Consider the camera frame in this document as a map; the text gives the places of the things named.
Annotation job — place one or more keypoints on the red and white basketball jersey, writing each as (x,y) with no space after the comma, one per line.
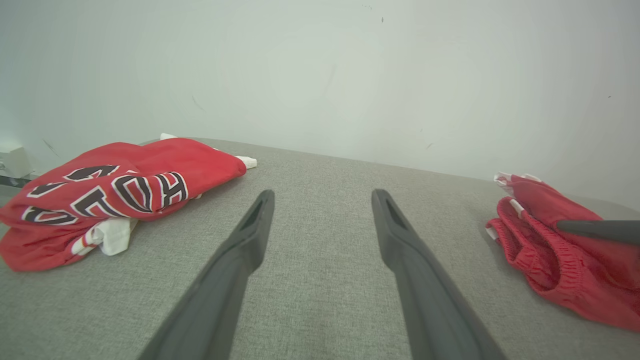
(150,160)

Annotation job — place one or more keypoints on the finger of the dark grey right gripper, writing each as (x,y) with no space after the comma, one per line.
(605,230)

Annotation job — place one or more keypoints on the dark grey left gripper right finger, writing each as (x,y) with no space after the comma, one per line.
(435,315)

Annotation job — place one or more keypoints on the dark wall baseboard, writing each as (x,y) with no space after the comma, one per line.
(15,181)

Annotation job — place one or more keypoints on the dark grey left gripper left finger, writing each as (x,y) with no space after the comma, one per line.
(210,310)

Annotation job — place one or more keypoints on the red basketball shorts number 23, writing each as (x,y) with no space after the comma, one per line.
(550,260)

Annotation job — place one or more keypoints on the white wall box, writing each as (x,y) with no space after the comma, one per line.
(15,162)

